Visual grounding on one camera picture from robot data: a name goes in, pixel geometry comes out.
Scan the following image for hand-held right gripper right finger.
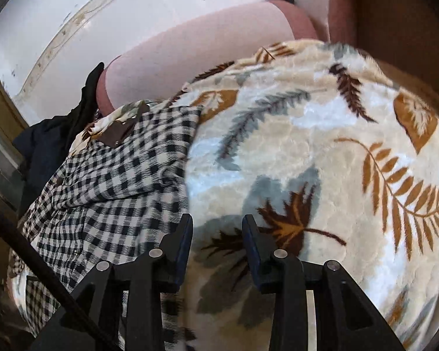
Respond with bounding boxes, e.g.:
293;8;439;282
241;214;407;351

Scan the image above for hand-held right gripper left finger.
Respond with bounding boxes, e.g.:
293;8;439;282
29;213;194;351

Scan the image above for black and white checked shirt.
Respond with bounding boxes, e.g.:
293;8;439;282
7;104;205;351

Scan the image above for leaf print fleece blanket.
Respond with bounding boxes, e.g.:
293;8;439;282
7;40;439;351

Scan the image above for dark rod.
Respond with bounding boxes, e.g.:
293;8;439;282
0;197;123;351

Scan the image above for black garment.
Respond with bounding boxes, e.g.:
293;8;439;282
13;62;107;205

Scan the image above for wooden cabinet with glass door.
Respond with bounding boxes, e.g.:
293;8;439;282
0;44;33;213

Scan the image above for brown wooden panel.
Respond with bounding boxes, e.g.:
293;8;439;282
355;0;439;110

